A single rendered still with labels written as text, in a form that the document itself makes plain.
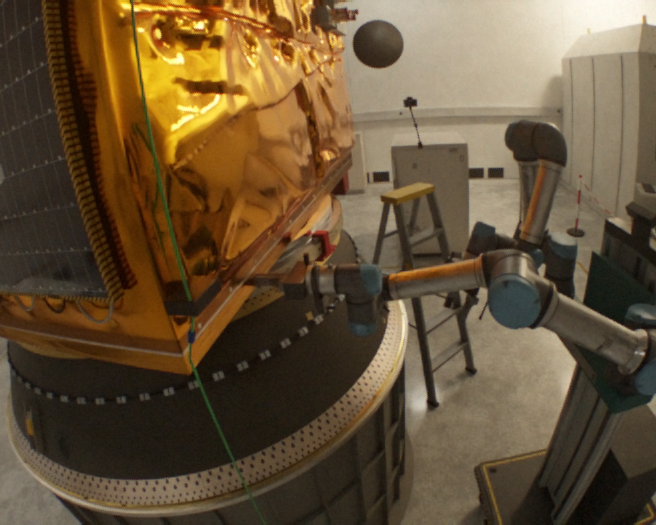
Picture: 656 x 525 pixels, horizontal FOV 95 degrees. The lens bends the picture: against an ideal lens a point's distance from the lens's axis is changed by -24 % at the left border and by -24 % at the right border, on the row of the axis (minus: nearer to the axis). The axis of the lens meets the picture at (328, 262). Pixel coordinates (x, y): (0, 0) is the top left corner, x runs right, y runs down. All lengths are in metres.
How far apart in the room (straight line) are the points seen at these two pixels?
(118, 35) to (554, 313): 0.97
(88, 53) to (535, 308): 0.94
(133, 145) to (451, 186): 4.45
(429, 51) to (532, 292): 8.10
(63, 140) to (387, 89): 8.26
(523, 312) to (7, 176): 1.07
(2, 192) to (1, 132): 0.13
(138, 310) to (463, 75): 8.41
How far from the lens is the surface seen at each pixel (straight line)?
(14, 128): 0.80
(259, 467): 1.31
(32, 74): 0.74
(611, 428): 1.62
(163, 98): 0.73
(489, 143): 8.97
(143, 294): 0.73
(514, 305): 0.85
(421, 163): 4.81
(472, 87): 8.82
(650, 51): 6.49
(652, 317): 1.11
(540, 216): 1.30
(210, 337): 0.86
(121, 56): 0.69
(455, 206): 4.97
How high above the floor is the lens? 2.22
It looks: 24 degrees down
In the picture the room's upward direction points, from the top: 8 degrees counter-clockwise
